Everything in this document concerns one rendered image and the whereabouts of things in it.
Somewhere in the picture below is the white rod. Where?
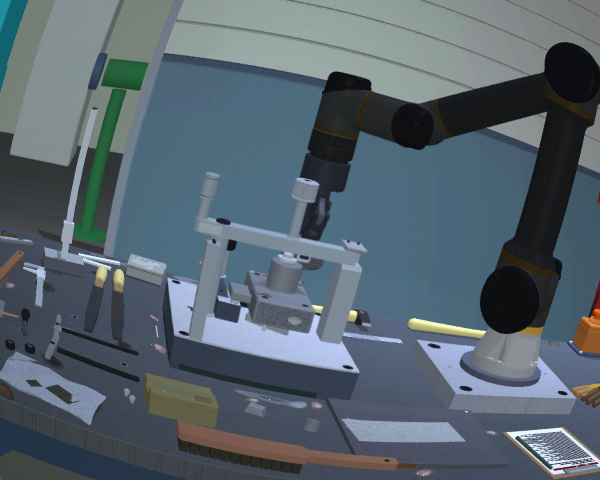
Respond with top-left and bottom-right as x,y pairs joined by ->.
77,251 -> 122,267

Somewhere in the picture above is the white height gauge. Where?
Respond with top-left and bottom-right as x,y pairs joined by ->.
41,106 -> 100,277

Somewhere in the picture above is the wooden bench brush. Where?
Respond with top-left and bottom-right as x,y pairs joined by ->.
175,420 -> 399,475

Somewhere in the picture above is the printed sheet on clipboard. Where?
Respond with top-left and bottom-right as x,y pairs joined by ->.
502,426 -> 600,477

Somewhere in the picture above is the green stand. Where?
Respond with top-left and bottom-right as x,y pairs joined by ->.
72,58 -> 152,245

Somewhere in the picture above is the dark grey mat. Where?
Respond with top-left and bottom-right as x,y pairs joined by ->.
326,396 -> 510,470

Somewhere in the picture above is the file with yellow handle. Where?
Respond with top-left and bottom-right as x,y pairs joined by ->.
110,268 -> 132,347
82,264 -> 110,334

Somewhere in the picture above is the dark grey support block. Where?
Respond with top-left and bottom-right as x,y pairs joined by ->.
213,296 -> 242,322

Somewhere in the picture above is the brown wooden bar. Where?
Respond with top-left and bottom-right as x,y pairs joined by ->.
0,249 -> 27,292

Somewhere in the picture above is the grey knurled clamp screw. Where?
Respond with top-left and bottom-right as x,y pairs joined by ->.
287,176 -> 322,239

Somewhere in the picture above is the light grey strap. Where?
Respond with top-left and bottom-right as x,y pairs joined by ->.
193,214 -> 369,267

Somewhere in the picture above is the steel rule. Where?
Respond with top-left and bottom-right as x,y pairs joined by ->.
342,330 -> 404,346

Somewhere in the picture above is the grey pump-cover casting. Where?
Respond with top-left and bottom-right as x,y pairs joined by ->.
229,252 -> 314,335

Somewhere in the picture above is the light grey fork post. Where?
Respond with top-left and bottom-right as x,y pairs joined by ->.
316,259 -> 364,345

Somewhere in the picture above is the black rod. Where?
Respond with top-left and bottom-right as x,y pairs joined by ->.
55,347 -> 142,384
59,326 -> 142,357

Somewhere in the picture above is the yellow handle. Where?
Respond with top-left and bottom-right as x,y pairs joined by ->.
406,316 -> 488,341

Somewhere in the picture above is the grey square mounting plate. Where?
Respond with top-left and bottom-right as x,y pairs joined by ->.
411,339 -> 579,416

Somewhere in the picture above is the olive box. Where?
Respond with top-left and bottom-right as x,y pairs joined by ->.
143,372 -> 221,429

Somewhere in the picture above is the light grey box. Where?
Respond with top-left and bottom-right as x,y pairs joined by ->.
125,252 -> 168,287

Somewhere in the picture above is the grey paper sheet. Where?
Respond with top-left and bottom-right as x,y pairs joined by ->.
340,416 -> 468,444

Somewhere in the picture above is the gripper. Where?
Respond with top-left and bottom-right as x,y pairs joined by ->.
299,152 -> 353,241

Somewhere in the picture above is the light grey pivot post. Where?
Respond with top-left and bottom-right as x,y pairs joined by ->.
188,238 -> 232,344

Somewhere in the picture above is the blue grey wall disc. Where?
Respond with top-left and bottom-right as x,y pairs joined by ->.
88,51 -> 109,92

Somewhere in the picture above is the orange oil can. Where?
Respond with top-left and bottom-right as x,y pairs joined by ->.
567,308 -> 600,359

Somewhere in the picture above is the white square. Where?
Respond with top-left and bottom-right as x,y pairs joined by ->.
22,261 -> 49,308

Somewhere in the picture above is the grey knurled pivot screw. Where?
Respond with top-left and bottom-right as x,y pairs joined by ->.
197,171 -> 222,222

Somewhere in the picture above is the yellow handled hammer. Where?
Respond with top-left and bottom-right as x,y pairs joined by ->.
311,303 -> 372,330

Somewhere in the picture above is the white cloth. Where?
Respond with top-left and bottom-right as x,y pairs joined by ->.
0,350 -> 108,426

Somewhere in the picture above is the grey fixture base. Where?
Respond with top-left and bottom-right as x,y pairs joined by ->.
161,274 -> 362,402

